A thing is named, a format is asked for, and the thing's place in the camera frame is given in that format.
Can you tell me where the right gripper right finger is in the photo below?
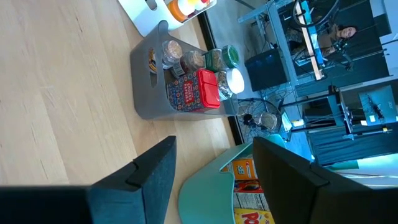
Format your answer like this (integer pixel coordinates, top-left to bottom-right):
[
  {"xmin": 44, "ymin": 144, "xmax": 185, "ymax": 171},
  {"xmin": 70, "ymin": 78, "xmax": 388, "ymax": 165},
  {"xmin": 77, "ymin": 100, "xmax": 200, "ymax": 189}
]
[{"xmin": 252, "ymin": 136, "xmax": 398, "ymax": 224}]

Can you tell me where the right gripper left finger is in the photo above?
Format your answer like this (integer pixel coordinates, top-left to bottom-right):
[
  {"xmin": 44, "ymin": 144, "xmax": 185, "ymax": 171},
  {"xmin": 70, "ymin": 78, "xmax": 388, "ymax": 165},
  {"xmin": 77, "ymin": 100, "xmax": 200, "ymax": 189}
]
[{"xmin": 0, "ymin": 136, "xmax": 177, "ymax": 224}]

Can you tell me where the yellow Corn Pops cereal box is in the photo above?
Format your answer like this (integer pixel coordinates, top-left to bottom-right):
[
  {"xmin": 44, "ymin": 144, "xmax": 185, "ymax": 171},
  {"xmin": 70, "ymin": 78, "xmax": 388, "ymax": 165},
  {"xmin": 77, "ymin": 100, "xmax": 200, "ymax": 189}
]
[{"xmin": 233, "ymin": 192, "xmax": 276, "ymax": 224}]

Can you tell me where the red cereal box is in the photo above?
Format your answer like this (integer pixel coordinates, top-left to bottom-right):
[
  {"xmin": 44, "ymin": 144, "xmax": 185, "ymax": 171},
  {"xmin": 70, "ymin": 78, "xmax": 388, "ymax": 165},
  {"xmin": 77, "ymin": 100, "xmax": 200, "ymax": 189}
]
[{"xmin": 233, "ymin": 179, "xmax": 265, "ymax": 194}]

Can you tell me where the white-cap spice jar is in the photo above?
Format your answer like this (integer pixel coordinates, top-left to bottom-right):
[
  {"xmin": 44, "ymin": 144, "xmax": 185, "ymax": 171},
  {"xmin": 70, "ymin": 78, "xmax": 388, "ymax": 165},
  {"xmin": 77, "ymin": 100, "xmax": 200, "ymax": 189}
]
[{"xmin": 217, "ymin": 67, "xmax": 245, "ymax": 100}]

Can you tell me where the red-lid paprika tin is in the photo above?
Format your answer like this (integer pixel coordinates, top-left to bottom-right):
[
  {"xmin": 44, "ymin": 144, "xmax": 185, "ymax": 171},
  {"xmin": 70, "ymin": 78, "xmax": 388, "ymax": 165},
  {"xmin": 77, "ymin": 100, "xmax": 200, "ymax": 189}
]
[{"xmin": 167, "ymin": 68, "xmax": 221, "ymax": 112}]

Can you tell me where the green-cap spice jar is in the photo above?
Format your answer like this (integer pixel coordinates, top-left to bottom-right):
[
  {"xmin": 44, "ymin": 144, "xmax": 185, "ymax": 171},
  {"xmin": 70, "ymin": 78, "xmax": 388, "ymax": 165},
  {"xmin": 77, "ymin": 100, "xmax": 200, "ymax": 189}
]
[{"xmin": 203, "ymin": 44, "xmax": 240, "ymax": 73}]

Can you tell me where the orange food colouring bottle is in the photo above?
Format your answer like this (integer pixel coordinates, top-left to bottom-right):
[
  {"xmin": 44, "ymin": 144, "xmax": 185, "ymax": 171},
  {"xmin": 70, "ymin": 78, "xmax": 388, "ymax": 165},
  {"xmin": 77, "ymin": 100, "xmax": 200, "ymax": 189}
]
[{"xmin": 167, "ymin": 0, "xmax": 190, "ymax": 23}]

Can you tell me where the orange cereal box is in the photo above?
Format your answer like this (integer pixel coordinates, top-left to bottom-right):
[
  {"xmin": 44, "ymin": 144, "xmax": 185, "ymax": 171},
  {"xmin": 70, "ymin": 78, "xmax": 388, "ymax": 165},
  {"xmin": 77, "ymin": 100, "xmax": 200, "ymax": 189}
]
[{"xmin": 220, "ymin": 157, "xmax": 259, "ymax": 181}]

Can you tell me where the black floor fan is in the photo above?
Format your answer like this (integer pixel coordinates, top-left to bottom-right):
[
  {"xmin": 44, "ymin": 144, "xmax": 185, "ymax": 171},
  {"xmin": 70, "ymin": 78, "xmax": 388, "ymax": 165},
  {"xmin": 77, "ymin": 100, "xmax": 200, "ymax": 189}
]
[{"xmin": 238, "ymin": 98, "xmax": 283, "ymax": 144}]

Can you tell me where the teal plastic bin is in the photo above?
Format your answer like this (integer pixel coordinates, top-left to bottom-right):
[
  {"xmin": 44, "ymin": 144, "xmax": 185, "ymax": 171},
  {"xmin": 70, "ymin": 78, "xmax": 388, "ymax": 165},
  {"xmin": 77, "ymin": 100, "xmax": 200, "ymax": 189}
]
[{"xmin": 178, "ymin": 133, "xmax": 287, "ymax": 224}]

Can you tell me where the smoky grey plastic bin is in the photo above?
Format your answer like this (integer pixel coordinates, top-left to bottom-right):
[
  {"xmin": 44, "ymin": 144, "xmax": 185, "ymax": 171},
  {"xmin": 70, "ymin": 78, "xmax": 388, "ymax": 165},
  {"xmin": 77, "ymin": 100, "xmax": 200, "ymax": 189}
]
[{"xmin": 129, "ymin": 20, "xmax": 239, "ymax": 121}]

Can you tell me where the grey monitor back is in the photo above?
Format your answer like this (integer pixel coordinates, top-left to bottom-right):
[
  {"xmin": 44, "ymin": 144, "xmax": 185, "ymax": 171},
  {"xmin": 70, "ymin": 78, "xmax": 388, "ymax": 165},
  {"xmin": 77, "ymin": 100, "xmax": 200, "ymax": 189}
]
[{"xmin": 357, "ymin": 85, "xmax": 398, "ymax": 127}]

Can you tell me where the black computer case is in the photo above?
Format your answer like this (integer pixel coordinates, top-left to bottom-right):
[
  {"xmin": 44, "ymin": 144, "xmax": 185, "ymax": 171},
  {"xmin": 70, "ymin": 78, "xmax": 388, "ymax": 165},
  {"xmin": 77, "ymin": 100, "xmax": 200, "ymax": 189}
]
[{"xmin": 244, "ymin": 48, "xmax": 290, "ymax": 92}]

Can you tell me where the person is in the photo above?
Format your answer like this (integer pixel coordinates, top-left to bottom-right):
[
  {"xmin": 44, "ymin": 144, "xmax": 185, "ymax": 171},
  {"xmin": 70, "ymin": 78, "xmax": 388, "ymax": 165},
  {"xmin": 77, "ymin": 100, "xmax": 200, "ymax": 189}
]
[{"xmin": 285, "ymin": 23, "xmax": 358, "ymax": 58}]

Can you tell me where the white plastic bin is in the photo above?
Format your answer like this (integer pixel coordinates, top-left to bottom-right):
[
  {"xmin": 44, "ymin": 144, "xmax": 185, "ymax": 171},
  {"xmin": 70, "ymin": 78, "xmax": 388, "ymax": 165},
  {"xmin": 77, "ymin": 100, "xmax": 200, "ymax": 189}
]
[{"xmin": 118, "ymin": 0, "xmax": 218, "ymax": 37}]

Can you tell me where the grey metal desk frame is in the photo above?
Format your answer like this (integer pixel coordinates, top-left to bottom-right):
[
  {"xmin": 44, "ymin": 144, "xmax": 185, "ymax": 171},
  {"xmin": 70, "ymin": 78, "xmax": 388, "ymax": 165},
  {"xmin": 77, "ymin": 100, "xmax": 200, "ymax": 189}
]
[{"xmin": 238, "ymin": 0, "xmax": 327, "ymax": 82}]

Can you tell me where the black aluminium rig frame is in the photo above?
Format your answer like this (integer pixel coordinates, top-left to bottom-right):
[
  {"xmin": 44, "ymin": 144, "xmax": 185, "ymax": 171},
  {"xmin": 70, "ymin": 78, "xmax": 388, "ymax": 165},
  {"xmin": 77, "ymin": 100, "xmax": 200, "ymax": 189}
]
[{"xmin": 197, "ymin": 12, "xmax": 245, "ymax": 147}]

